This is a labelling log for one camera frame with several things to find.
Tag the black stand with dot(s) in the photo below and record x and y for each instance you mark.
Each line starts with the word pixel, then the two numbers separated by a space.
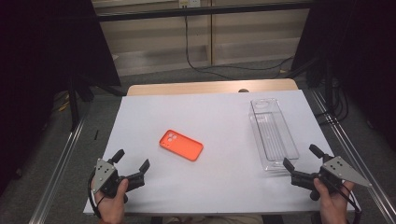
pixel 328 84
pixel 74 102

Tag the dark round table cap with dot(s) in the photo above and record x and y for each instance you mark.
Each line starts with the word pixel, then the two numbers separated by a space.
pixel 243 90

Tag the orange phone case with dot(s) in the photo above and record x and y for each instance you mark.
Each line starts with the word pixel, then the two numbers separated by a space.
pixel 183 146

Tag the aluminium floor rail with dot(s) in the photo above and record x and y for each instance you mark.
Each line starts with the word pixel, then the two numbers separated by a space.
pixel 358 155
pixel 62 158

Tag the white wall socket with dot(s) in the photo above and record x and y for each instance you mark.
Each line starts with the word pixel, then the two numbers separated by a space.
pixel 190 3

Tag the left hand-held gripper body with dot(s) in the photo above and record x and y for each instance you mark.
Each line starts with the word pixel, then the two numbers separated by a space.
pixel 104 175

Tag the person's left hand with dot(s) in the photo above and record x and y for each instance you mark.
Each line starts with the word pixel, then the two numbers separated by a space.
pixel 110 208

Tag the person's right hand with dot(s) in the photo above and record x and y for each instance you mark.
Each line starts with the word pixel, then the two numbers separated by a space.
pixel 334 208

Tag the black curtain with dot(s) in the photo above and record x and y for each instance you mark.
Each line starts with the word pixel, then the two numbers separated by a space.
pixel 364 46
pixel 37 62

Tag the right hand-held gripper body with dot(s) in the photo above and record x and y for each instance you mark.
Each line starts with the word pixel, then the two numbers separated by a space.
pixel 337 169

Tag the clear plastic storage bin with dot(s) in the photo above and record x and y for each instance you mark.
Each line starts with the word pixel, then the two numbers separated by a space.
pixel 274 137

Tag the light wooden table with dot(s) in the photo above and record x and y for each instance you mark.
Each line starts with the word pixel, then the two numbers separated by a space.
pixel 202 87

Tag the white table cover sheet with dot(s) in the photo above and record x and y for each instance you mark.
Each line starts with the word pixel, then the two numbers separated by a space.
pixel 218 183

